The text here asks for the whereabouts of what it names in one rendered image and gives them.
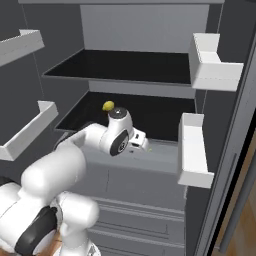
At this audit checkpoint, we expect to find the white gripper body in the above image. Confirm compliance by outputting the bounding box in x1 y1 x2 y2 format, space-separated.
129 139 151 155

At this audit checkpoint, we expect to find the black fridge shelf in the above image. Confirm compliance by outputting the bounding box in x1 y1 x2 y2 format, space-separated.
53 91 198 143
42 48 196 89

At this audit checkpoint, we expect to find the dark grey fridge door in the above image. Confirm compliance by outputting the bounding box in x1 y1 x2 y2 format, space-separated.
184 0 256 256
0 0 91 188

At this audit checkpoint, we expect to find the grey ribbed fridge drawer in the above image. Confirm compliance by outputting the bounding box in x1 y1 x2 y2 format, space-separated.
87 196 186 256

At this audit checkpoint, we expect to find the grey fridge cabinet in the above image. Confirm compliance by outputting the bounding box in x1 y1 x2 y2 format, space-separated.
18 0 225 256

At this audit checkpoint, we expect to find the white door bin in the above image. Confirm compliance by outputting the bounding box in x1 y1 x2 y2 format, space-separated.
187 32 245 92
0 100 60 162
0 29 46 67
176 112 215 190

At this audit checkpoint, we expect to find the yellow lemon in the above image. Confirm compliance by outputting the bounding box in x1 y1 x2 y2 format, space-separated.
102 100 116 113

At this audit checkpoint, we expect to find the grey fridge door handle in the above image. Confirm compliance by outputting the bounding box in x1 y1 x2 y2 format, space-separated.
218 155 256 255

